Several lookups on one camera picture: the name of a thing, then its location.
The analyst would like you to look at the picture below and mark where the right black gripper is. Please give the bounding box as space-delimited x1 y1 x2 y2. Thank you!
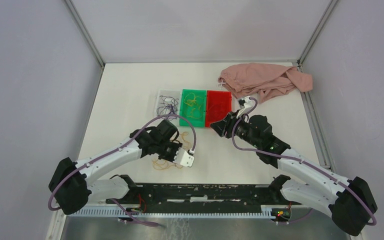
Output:
209 109 261 149

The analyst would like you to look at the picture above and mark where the wire bundle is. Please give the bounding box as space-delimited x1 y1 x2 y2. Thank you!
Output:
151 131 195 172

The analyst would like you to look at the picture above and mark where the yellow wire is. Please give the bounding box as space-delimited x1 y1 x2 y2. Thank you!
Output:
182 92 207 122

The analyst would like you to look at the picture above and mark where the dark purple wire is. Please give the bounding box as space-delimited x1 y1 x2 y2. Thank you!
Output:
157 95 180 117

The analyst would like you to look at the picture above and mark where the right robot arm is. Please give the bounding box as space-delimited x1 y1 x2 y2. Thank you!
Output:
210 112 378 236

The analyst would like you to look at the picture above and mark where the red plastic bin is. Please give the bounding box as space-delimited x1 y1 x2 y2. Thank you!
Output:
204 90 232 128

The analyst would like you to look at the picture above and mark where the green plastic bin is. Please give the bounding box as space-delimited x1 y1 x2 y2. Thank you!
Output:
178 89 207 128

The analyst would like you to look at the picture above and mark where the clear plastic bin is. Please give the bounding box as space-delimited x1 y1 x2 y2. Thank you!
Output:
154 89 181 117

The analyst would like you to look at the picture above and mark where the pink cloth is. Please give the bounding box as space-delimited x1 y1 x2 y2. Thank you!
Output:
218 63 313 103

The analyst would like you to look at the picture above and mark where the right controller board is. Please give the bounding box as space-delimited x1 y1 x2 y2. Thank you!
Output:
270 208 292 222

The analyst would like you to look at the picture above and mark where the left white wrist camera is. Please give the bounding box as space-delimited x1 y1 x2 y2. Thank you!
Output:
173 148 195 168

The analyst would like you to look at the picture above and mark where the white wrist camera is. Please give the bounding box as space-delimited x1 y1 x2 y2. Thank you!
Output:
173 148 195 168
236 96 258 119

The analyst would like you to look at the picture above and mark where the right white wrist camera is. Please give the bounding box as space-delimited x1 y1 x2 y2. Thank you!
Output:
236 96 258 119

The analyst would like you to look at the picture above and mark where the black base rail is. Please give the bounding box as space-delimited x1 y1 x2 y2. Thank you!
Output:
117 183 294 214

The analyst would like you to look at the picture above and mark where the aluminium frame rail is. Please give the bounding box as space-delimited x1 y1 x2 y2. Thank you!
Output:
55 184 357 208

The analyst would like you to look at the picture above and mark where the white slotted cable duct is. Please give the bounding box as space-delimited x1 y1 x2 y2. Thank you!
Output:
69 206 275 220

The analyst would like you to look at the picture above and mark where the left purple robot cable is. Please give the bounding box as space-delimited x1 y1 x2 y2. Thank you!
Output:
47 113 198 228

